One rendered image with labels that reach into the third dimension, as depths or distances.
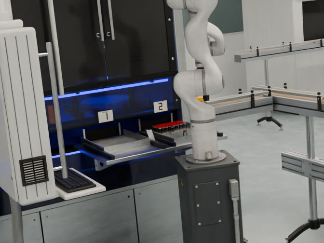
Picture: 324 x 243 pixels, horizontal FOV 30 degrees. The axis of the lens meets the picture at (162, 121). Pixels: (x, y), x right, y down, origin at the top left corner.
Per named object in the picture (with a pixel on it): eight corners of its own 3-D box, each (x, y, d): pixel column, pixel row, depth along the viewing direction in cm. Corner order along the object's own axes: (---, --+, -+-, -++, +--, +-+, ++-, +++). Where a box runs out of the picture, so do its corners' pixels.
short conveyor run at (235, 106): (184, 128, 365) (182, 102, 362) (172, 125, 379) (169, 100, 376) (275, 110, 396) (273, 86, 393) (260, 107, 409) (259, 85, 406)
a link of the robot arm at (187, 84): (215, 122, 275) (211, 70, 270) (175, 125, 278) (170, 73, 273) (216, 117, 287) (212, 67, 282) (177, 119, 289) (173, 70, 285)
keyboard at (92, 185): (41, 175, 305) (40, 170, 304) (67, 169, 311) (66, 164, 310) (67, 193, 270) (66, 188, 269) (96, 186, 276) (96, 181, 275)
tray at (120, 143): (81, 143, 334) (80, 137, 334) (124, 134, 346) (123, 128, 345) (104, 154, 304) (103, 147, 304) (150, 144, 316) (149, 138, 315)
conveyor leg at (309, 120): (303, 228, 395) (298, 113, 380) (314, 224, 398) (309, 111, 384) (313, 232, 387) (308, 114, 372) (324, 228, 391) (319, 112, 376)
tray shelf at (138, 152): (73, 148, 332) (72, 144, 332) (183, 126, 363) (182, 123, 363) (106, 165, 290) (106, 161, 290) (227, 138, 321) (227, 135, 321)
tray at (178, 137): (145, 135, 340) (144, 128, 339) (185, 127, 351) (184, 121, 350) (174, 145, 310) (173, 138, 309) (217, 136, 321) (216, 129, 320)
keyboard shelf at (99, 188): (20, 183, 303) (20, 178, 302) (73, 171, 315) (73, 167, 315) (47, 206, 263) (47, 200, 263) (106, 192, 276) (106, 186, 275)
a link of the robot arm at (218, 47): (221, -2, 290) (225, 47, 312) (187, 1, 292) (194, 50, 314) (221, 9, 284) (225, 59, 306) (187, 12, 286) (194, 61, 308)
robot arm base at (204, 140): (231, 161, 278) (228, 121, 274) (191, 166, 274) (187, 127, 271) (220, 152, 296) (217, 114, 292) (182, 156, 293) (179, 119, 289)
